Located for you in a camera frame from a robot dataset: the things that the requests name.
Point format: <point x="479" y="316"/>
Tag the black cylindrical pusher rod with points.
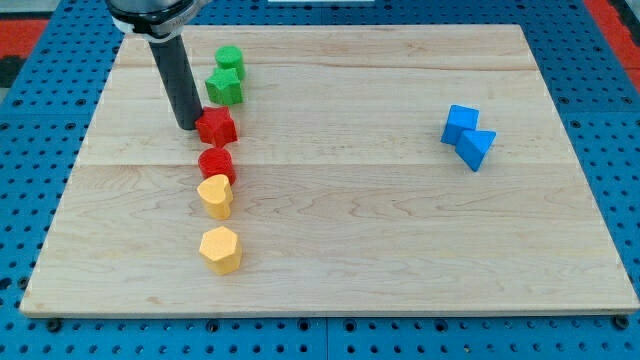
<point x="175" y="70"/>

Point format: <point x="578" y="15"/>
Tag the yellow heart block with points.
<point x="216" y="196"/>

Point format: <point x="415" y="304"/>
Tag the yellow hexagon block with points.
<point x="221" y="250"/>

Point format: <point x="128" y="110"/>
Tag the green cylinder block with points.
<point x="231" y="57"/>

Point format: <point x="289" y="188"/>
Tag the green star block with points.
<point x="224" y="87"/>

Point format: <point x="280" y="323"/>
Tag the red star block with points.
<point x="216" y="126"/>

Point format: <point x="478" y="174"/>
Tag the red cylinder block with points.
<point x="217" y="161"/>

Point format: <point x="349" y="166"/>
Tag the light wooden board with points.
<point x="346" y="202"/>

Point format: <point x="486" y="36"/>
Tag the blue cube block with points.
<point x="459" y="119"/>

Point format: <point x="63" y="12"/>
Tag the blue triangle block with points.
<point x="473" y="146"/>

